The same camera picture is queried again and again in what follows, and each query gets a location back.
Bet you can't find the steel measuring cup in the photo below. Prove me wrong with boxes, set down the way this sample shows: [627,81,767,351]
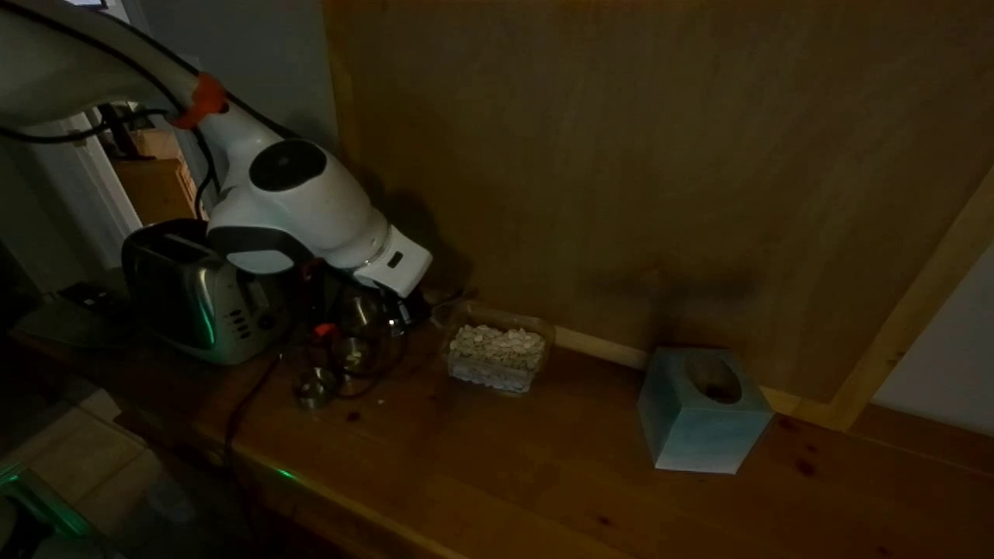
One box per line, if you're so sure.
[297,355,340,414]

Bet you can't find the stainless steel toaster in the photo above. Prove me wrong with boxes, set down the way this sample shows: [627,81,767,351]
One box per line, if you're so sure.
[118,218,288,370]

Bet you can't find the brown wooden block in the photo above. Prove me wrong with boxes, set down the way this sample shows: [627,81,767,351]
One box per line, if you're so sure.
[108,127,201,226]

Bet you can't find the teal tissue box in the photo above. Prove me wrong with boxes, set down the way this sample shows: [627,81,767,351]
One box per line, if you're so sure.
[634,346,777,478]

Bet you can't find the black toaster power cord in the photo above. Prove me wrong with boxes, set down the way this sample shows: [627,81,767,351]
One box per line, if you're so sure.
[219,351,286,491]

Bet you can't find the clear container of white objects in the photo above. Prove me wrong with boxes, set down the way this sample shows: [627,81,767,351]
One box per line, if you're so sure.
[445,319,548,402]

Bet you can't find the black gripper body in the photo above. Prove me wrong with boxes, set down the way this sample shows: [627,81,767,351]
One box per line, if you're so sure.
[335,273,424,347]

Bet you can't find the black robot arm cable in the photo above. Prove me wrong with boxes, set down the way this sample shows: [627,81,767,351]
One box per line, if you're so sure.
[0,0,313,149]

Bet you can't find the orange cable tie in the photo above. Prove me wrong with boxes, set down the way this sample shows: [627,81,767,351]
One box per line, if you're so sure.
[173,71,232,132]

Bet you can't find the large wooden board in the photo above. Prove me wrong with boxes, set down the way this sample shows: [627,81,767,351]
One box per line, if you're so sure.
[321,0,994,434]

